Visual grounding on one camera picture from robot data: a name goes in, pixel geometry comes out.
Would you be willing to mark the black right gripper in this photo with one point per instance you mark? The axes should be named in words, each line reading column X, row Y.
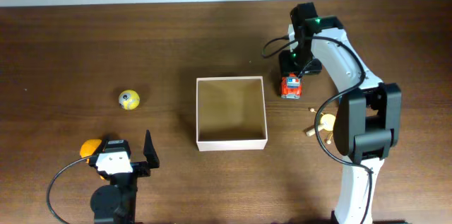
column 286, row 66

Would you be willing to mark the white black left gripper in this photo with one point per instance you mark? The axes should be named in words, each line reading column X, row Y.
column 143, row 167

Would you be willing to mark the red toy fire truck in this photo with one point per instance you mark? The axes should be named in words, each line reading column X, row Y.
column 291, row 87

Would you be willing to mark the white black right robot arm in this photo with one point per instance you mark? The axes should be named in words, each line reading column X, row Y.
column 367, row 122

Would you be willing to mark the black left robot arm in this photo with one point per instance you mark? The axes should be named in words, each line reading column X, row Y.
column 116, row 202

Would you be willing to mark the yellow wooden rattle drum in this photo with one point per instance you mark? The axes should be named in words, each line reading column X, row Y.
column 327, row 122

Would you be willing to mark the yellow grey toy ball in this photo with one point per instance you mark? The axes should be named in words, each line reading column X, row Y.
column 129, row 100

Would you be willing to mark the orange ball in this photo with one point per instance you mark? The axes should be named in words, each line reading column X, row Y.
column 90, row 147

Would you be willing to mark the pink cardboard box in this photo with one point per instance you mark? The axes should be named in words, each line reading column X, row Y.
column 230, row 114

